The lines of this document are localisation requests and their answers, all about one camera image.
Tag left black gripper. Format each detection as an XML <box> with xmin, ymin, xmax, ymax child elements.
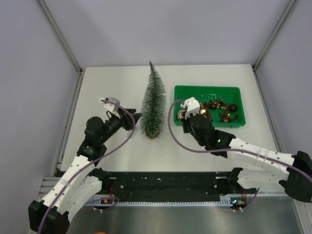
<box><xmin>99</xmin><ymin>108</ymin><xmax>142</xmax><ymax>144</ymax></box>

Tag small green christmas tree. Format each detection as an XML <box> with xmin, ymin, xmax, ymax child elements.
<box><xmin>140</xmin><ymin>62</ymin><xmax>166</xmax><ymax>139</ymax></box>

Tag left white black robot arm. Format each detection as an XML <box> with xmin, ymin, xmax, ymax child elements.
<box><xmin>28</xmin><ymin>108</ymin><xmax>142</xmax><ymax>234</ymax></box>

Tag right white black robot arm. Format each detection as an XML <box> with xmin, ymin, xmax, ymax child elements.
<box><xmin>180</xmin><ymin>114</ymin><xmax>312</xmax><ymax>203</ymax></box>

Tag large silver gold bauble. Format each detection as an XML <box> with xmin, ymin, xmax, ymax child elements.
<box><xmin>176</xmin><ymin>110</ymin><xmax>186</xmax><ymax>121</ymax></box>

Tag green plastic tray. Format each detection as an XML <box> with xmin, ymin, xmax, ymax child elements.
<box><xmin>174</xmin><ymin>85</ymin><xmax>246</xmax><ymax>128</ymax></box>

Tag dark red bauble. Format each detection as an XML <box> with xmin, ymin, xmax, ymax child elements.
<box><xmin>229</xmin><ymin>104</ymin><xmax>238</xmax><ymax>112</ymax></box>

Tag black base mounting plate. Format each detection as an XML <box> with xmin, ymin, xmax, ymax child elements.
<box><xmin>99</xmin><ymin>172</ymin><xmax>244</xmax><ymax>202</ymax></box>

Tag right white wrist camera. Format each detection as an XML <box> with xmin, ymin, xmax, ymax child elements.
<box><xmin>180</xmin><ymin>97</ymin><xmax>200</xmax><ymax>119</ymax></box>

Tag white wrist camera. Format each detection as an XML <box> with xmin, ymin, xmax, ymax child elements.
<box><xmin>99</xmin><ymin>97</ymin><xmax>120</xmax><ymax>117</ymax></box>
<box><xmin>180</xmin><ymin>97</ymin><xmax>200</xmax><ymax>119</ymax></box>

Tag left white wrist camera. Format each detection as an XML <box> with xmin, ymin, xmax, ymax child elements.
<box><xmin>99</xmin><ymin>97</ymin><xmax>120</xmax><ymax>117</ymax></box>

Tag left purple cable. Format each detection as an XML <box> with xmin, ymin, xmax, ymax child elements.
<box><xmin>36</xmin><ymin>98</ymin><xmax>137</xmax><ymax>234</ymax></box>

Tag grey slotted cable duct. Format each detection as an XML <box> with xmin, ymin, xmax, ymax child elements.
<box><xmin>84</xmin><ymin>196</ymin><xmax>247</xmax><ymax>208</ymax></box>

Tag left aluminium frame post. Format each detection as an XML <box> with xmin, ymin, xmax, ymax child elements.
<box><xmin>35</xmin><ymin>0</ymin><xmax>83</xmax><ymax>74</ymax></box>

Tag aluminium frame post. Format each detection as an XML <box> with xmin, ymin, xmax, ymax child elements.
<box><xmin>252</xmin><ymin>0</ymin><xmax>298</xmax><ymax>72</ymax></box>
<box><xmin>35</xmin><ymin>0</ymin><xmax>83</xmax><ymax>74</ymax></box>

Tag right aluminium frame post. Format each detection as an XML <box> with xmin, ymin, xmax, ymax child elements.
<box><xmin>252</xmin><ymin>0</ymin><xmax>298</xmax><ymax>72</ymax></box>

